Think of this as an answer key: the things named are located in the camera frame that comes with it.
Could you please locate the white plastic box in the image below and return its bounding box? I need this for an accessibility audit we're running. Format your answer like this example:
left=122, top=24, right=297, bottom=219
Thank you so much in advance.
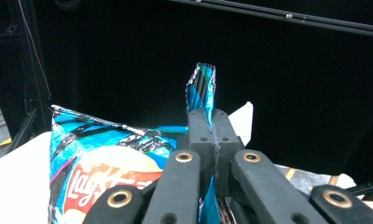
left=0, top=101, right=255, bottom=224

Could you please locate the black metal frame bar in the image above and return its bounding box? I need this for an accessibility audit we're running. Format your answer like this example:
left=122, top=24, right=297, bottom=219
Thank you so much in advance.
left=167, top=0, right=373, bottom=39

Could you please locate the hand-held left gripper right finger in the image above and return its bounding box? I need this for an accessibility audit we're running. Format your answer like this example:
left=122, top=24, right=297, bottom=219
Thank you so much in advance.
left=212, top=107, right=246, bottom=198

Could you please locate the black curtain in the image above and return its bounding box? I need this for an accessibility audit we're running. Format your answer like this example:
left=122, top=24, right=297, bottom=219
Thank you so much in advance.
left=0, top=0, right=373, bottom=194

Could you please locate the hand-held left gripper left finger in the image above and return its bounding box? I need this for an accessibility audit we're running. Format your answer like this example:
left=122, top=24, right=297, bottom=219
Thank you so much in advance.
left=186, top=107, right=215, bottom=200

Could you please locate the yellow floor tape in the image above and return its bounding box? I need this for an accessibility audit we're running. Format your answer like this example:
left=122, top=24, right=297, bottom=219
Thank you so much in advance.
left=0, top=138, right=13, bottom=157

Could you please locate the white table mat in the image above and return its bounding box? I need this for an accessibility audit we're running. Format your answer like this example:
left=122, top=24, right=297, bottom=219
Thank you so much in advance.
left=338, top=172, right=373, bottom=224

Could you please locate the black metal stand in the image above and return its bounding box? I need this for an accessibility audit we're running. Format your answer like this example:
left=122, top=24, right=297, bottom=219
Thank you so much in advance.
left=6, top=0, right=53, bottom=138

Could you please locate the blue chips bag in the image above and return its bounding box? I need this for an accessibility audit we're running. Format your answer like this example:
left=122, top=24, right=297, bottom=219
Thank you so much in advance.
left=48, top=62, right=237, bottom=224

